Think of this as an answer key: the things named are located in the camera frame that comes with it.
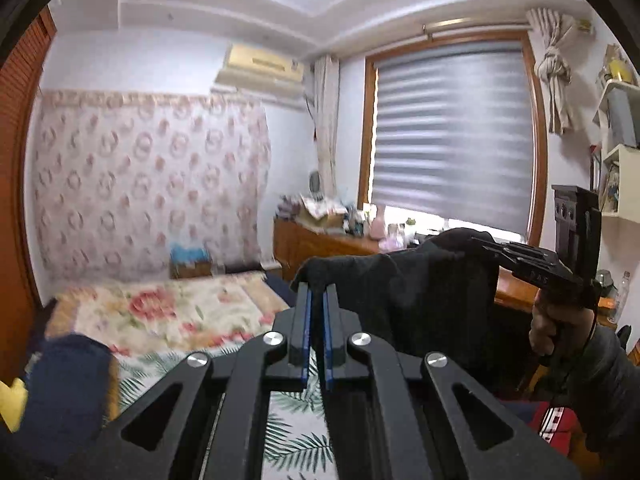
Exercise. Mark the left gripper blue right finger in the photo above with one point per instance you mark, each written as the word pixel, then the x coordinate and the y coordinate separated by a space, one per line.
pixel 334 341

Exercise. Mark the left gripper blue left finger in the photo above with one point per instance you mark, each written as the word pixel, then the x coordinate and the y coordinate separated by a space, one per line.
pixel 299 339

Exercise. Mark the black Superman t-shirt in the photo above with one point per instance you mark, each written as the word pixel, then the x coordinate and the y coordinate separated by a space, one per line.
pixel 439 296

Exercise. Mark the person's right forearm grey sleeve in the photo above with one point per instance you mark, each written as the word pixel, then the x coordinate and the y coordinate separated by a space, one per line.
pixel 604 394

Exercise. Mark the person's right hand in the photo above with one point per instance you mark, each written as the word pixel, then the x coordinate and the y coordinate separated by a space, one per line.
pixel 559 329

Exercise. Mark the palm leaf bed sheet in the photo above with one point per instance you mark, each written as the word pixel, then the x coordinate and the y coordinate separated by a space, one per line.
pixel 297 444

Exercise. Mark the navy blue mattress blanket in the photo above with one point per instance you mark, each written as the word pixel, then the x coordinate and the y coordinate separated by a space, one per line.
pixel 281 288

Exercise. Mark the pink bottle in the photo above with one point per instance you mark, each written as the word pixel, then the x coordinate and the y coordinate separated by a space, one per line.
pixel 377 228

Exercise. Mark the floral quilt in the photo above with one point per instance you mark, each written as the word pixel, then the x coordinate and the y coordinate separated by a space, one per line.
pixel 177 315

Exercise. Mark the cardboard box on cabinet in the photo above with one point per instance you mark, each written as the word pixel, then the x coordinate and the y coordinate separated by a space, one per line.
pixel 321 215

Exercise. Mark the red bag on floor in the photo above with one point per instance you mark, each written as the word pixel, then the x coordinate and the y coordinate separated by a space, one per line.
pixel 555 424

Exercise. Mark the blue cloth on box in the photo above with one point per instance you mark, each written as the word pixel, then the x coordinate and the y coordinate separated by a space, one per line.
pixel 188 256

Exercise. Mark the grey zebra window blind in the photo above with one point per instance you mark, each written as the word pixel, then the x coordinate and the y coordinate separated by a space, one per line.
pixel 453 134

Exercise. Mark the mustard folded garment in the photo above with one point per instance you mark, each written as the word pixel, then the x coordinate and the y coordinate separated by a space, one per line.
pixel 112 395

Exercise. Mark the navy folded garment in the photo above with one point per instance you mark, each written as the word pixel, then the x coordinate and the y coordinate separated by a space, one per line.
pixel 67 395

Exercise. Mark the tied beige curtain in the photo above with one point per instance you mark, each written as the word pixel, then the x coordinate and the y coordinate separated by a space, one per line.
pixel 555 30

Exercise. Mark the pink circle pattern curtain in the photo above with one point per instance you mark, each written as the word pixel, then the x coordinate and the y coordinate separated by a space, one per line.
pixel 121 179

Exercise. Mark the yellow Pikachu plush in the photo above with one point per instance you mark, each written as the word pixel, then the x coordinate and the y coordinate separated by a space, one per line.
pixel 13 399

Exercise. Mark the wooden louvered wardrobe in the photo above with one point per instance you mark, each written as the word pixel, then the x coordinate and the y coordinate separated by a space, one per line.
pixel 20 75

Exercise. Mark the white wall shelf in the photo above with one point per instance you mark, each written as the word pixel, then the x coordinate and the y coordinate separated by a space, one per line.
pixel 617 118

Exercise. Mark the beige wall air conditioner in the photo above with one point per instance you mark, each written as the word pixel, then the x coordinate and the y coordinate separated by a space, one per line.
pixel 263 72

